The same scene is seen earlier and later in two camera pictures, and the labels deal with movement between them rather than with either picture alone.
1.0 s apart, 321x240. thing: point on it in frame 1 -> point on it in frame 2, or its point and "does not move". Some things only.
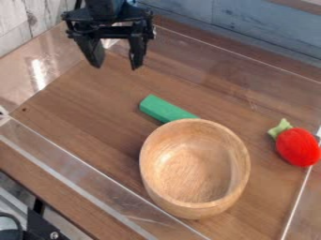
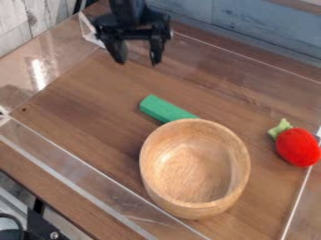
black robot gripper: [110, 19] -> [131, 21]
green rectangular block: [163, 110] does not move
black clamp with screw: [39, 228] does not move
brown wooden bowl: [194, 167] does not move
